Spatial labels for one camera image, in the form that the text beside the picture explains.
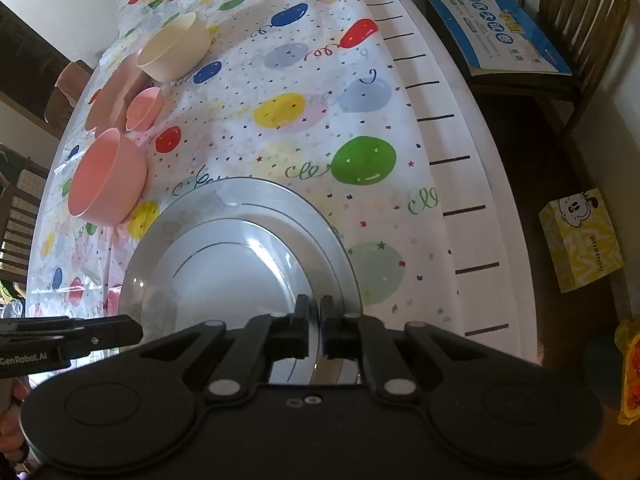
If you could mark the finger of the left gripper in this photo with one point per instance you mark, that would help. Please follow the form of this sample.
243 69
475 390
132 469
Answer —
82 334

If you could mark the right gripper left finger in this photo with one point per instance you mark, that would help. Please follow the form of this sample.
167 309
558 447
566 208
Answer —
261 342

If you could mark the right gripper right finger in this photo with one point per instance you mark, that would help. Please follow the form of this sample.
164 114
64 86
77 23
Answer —
365 340

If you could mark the white plate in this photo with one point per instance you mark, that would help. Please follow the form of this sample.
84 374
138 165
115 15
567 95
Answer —
288 216
228 270

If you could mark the pink round bowl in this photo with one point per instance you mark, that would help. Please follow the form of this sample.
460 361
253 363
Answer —
108 181

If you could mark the pink pig-shaped plate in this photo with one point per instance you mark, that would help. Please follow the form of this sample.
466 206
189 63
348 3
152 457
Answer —
110 106

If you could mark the small pink heart bowl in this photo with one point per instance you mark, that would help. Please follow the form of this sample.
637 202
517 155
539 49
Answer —
144 109

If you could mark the cream bowl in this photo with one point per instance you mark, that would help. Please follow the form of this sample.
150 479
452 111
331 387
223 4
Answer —
175 49

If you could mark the person's left hand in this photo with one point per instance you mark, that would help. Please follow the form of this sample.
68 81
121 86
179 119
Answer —
12 438

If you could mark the wooden slatted chair left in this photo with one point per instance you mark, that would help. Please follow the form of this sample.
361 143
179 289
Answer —
21 194

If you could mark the balloon pattern tablecloth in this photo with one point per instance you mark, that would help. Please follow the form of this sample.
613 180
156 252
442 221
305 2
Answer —
304 93

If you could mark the yellow cartoon tissue box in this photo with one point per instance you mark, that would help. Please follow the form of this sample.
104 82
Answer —
581 239

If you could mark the wooden chair with towel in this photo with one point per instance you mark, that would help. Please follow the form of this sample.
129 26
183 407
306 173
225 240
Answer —
58 111

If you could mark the pink towel on chair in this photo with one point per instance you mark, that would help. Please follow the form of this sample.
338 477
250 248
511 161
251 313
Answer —
72 81

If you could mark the blue white flat box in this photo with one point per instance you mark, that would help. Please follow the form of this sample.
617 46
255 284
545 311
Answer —
495 37

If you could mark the wooden chair right side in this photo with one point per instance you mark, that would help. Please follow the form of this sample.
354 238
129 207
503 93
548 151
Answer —
584 34

